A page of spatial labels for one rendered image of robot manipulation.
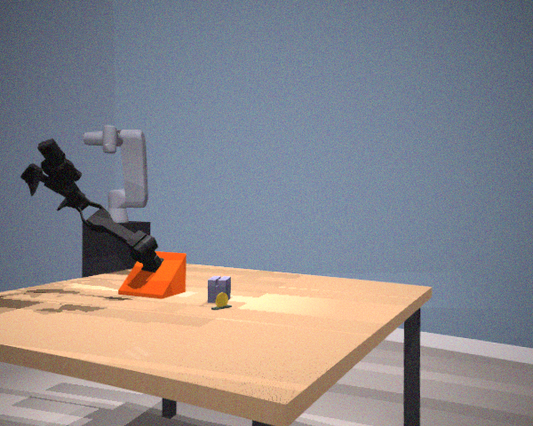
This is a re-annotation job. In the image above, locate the gold coin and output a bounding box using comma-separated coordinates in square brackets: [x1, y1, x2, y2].
[216, 293, 228, 307]

